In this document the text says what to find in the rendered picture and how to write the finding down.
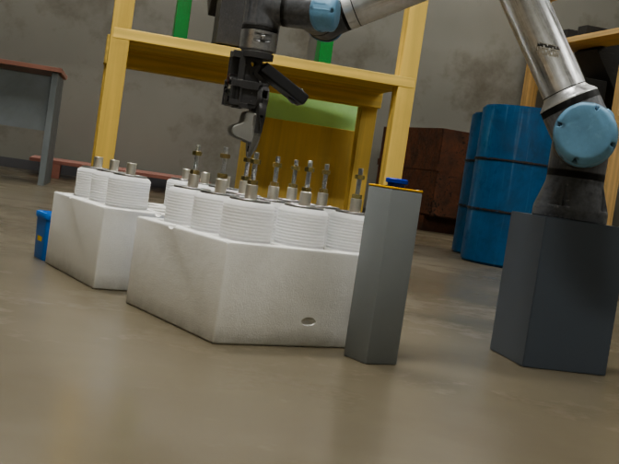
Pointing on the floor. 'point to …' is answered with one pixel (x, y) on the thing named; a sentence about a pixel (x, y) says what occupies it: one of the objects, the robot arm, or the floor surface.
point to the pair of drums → (499, 179)
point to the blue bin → (41, 233)
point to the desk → (32, 104)
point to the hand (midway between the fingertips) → (252, 150)
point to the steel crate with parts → (434, 174)
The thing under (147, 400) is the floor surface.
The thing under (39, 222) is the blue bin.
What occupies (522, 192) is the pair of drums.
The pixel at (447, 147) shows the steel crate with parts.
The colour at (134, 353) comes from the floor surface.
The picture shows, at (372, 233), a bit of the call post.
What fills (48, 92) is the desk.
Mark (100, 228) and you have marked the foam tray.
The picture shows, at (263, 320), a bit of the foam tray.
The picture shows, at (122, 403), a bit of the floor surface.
